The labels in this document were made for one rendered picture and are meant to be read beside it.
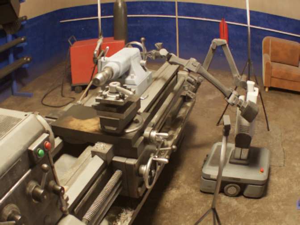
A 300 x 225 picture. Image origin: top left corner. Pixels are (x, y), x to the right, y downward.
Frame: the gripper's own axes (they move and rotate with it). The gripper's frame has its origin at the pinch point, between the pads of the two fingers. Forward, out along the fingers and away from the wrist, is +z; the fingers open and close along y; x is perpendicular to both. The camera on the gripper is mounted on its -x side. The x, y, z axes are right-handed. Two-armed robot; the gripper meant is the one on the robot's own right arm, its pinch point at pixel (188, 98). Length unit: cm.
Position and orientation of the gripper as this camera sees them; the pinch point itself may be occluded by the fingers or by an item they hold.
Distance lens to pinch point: 288.0
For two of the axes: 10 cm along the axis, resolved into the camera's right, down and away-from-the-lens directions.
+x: 8.2, 5.7, -0.9
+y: -3.9, 4.2, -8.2
